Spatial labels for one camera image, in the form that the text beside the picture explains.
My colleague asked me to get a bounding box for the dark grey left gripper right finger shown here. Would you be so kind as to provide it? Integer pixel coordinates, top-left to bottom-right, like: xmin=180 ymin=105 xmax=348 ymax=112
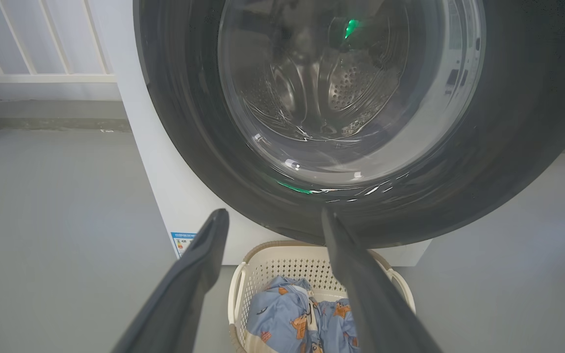
xmin=321 ymin=207 xmax=443 ymax=353

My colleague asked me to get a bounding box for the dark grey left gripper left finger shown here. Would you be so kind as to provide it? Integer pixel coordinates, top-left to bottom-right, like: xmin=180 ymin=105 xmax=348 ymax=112
xmin=111 ymin=208 xmax=230 ymax=353

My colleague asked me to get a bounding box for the blue bear print garment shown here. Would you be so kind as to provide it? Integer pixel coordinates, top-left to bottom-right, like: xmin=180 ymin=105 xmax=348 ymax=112
xmin=314 ymin=299 xmax=361 ymax=353

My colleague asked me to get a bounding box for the blue and cream bear garment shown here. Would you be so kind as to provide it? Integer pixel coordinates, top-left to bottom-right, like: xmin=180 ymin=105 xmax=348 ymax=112
xmin=245 ymin=276 xmax=322 ymax=353

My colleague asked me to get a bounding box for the dark round washing machine door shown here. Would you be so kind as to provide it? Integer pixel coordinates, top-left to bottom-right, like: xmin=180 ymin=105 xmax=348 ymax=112
xmin=133 ymin=0 xmax=565 ymax=249

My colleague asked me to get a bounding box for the cream perforated laundry basket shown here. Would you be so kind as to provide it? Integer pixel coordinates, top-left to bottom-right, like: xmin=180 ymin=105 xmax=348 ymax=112
xmin=228 ymin=240 xmax=416 ymax=353

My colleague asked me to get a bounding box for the white washing machine body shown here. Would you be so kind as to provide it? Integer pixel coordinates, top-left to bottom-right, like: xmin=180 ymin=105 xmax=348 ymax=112
xmin=86 ymin=0 xmax=433 ymax=268

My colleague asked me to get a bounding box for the blue energy label sticker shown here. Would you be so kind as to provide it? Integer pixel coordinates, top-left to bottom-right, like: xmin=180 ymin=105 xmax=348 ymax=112
xmin=171 ymin=232 xmax=197 ymax=258

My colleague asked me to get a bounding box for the white railing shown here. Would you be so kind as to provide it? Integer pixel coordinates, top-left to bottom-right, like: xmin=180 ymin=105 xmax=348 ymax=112
xmin=0 ymin=0 xmax=116 ymax=84

